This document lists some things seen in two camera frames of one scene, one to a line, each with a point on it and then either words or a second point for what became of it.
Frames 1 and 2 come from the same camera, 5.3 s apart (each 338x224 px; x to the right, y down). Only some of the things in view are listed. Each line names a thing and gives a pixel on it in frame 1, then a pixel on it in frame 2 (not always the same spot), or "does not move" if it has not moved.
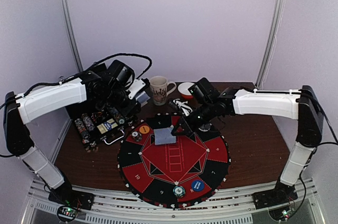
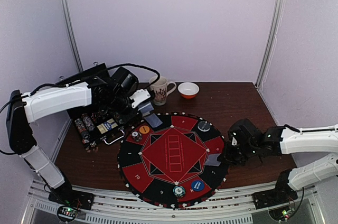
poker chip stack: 136,136 does not move
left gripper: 130,110 to 133,115
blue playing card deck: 163,136 to 146,108
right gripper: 190,121 to 232,152
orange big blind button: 144,129 does not move
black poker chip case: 95,128 does not move
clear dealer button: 205,127 does not move
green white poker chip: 178,191 does not move
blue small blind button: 197,185 does not move
